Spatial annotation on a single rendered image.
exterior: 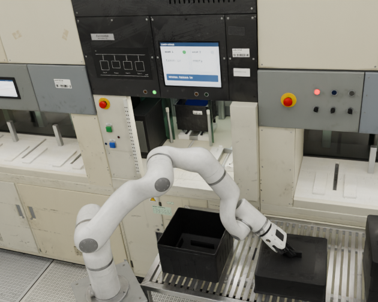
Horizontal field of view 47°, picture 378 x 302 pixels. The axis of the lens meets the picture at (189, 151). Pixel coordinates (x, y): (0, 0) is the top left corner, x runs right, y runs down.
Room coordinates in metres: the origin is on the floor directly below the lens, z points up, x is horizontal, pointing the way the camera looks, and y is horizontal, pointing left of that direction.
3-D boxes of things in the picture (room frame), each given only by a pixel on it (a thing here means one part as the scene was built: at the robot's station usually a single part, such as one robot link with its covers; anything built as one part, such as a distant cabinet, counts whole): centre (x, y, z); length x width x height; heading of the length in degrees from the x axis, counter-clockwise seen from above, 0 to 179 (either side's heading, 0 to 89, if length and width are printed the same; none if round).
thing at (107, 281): (1.39, 0.43, 0.85); 0.19 x 0.19 x 0.18
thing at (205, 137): (2.59, -0.08, 0.89); 0.22 x 0.21 x 0.04; 157
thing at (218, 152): (2.19, -0.20, 0.89); 0.22 x 0.21 x 0.04; 157
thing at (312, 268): (1.37, -0.39, 0.83); 0.29 x 0.29 x 0.13; 70
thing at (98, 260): (1.42, 0.44, 1.07); 0.19 x 0.12 x 0.24; 4
